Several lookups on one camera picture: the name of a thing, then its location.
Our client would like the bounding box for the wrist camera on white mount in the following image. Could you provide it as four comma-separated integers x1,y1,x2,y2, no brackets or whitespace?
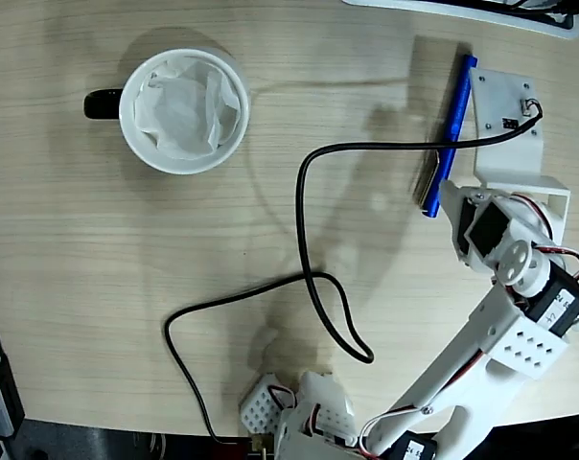
469,68,572,241

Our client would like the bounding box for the white mug with black handle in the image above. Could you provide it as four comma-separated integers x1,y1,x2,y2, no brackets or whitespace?
82,47,250,176

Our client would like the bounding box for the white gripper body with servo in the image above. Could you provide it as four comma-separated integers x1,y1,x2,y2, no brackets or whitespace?
461,189,563,269

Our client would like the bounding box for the blue pen with metal clip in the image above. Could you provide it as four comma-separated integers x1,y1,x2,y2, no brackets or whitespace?
412,53,479,219

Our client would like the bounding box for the crumpled white paper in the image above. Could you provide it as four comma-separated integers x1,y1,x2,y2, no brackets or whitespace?
133,56,241,160

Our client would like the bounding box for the white flat tray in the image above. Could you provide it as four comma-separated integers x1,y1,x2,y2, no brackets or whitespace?
341,0,579,40

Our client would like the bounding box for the black camera cable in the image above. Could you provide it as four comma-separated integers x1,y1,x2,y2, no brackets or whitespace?
164,103,544,447

